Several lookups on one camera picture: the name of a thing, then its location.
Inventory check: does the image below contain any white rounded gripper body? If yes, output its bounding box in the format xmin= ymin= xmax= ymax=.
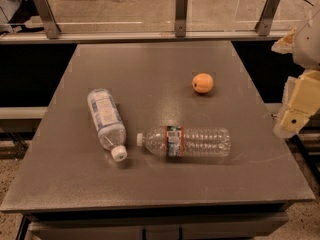
xmin=293 ymin=3 xmax=320 ymax=69

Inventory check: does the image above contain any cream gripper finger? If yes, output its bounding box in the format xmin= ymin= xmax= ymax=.
xmin=274 ymin=69 xmax=320 ymax=138
xmin=271 ymin=28 xmax=296 ymax=54

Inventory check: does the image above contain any metal bracket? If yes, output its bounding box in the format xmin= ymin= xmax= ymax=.
xmin=255 ymin=0 xmax=281 ymax=36
xmin=33 ymin=0 xmax=61 ymax=39
xmin=174 ymin=0 xmax=188 ymax=38

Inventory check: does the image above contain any metal rail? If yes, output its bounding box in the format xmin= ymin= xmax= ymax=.
xmin=0 ymin=30 xmax=287 ymax=44

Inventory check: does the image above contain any right metal bracket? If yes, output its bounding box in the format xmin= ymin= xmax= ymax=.
xmin=255 ymin=0 xmax=281 ymax=36

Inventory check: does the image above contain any left metal bracket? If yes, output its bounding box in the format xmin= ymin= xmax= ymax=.
xmin=33 ymin=0 xmax=61 ymax=39

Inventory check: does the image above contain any clear bottle with orange label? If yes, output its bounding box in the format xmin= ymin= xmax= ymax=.
xmin=137 ymin=126 xmax=231 ymax=158

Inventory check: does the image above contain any clear bottle with blue label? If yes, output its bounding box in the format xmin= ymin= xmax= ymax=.
xmin=87 ymin=89 xmax=127 ymax=162

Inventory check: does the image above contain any orange fruit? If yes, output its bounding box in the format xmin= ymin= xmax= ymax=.
xmin=192 ymin=73 xmax=214 ymax=94

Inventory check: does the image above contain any clear acrylic barrier panel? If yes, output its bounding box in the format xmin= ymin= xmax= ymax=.
xmin=14 ymin=0 xmax=319 ymax=33

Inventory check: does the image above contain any middle metal bracket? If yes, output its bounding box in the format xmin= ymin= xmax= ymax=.
xmin=174 ymin=0 xmax=188 ymax=38

